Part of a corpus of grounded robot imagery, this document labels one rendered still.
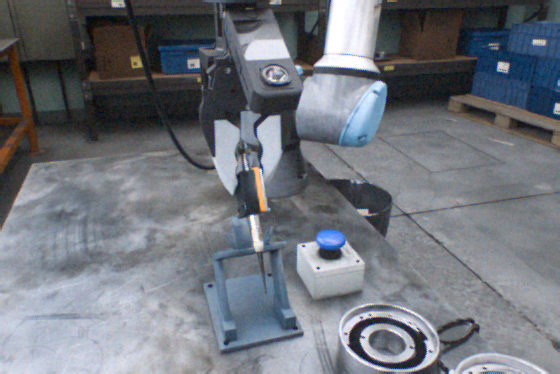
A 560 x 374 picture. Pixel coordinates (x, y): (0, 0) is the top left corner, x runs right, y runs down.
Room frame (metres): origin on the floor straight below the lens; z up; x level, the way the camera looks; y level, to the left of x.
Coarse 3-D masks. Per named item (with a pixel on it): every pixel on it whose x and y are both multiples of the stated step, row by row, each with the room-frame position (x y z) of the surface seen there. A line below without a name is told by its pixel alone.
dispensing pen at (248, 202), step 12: (240, 144) 0.49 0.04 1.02; (240, 156) 0.49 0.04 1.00; (240, 180) 0.45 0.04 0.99; (252, 180) 0.46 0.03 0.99; (240, 192) 0.45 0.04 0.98; (252, 192) 0.45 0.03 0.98; (240, 204) 0.46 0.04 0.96; (252, 204) 0.44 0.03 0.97; (240, 216) 0.45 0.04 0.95; (252, 216) 0.45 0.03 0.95; (252, 228) 0.44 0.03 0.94; (252, 240) 0.44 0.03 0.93; (264, 276) 0.42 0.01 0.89
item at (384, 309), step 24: (360, 312) 0.43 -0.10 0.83; (384, 312) 0.43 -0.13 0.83; (408, 312) 0.42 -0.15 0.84; (360, 336) 0.39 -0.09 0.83; (384, 336) 0.41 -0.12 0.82; (408, 336) 0.40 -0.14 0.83; (432, 336) 0.39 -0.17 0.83; (360, 360) 0.35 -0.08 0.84; (384, 360) 0.36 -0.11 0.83; (432, 360) 0.35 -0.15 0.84
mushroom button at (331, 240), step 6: (318, 234) 0.54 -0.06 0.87; (324, 234) 0.54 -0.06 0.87; (330, 234) 0.54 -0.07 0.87; (336, 234) 0.54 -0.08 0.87; (342, 234) 0.54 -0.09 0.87; (318, 240) 0.53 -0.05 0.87; (324, 240) 0.52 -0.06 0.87; (330, 240) 0.52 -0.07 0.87; (336, 240) 0.52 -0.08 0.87; (342, 240) 0.53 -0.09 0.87; (324, 246) 0.52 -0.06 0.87; (330, 246) 0.52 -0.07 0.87; (336, 246) 0.52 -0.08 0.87; (342, 246) 0.52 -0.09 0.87; (330, 252) 0.53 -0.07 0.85
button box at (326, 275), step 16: (304, 256) 0.53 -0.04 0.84; (320, 256) 0.53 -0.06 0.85; (336, 256) 0.52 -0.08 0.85; (352, 256) 0.53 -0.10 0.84; (304, 272) 0.53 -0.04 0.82; (320, 272) 0.49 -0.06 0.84; (336, 272) 0.50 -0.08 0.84; (352, 272) 0.51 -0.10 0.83; (320, 288) 0.49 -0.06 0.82; (336, 288) 0.50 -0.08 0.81; (352, 288) 0.51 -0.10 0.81
